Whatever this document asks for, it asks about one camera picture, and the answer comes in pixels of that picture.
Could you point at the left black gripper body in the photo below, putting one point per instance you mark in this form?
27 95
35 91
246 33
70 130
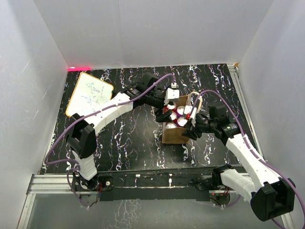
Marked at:
155 100

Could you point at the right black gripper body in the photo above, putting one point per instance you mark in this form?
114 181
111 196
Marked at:
201 126

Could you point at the red cola can front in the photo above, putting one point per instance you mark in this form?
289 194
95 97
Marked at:
173 116

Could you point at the red cola can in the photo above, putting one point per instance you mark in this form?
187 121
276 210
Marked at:
171 106
173 116

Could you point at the purple fanta can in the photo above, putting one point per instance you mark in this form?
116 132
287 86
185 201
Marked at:
170 126
180 110
181 122

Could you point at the purple Fanta can front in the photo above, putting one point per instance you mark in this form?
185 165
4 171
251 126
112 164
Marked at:
180 110

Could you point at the brown canvas tote bag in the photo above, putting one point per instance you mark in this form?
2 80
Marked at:
174 136

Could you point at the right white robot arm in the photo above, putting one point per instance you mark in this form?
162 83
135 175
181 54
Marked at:
267 192

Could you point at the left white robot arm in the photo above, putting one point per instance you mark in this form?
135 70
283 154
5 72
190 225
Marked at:
81 137

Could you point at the yellow framed whiteboard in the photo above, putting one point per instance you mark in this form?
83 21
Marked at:
89 94

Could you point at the pink tape strip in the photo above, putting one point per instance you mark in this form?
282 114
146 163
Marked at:
81 69

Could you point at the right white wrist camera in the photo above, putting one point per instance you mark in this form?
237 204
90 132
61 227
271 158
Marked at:
190 114

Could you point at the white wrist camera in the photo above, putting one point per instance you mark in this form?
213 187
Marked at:
172 94
190 114

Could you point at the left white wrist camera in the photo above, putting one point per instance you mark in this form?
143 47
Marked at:
172 94

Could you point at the black base frame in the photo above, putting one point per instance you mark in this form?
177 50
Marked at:
160 184

